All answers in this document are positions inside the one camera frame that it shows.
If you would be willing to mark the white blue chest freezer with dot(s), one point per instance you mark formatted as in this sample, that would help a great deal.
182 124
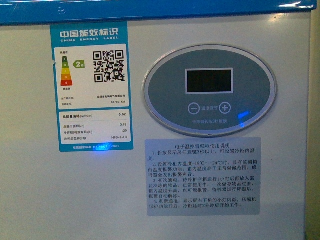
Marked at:
154 119

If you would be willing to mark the oval grey temperature control panel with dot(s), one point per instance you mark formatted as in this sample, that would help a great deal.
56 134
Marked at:
209 90

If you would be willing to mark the white instruction sticker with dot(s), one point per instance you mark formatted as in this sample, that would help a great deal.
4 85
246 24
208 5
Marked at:
203 176

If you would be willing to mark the China energy label sticker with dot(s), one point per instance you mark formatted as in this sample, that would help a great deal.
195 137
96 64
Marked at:
91 66

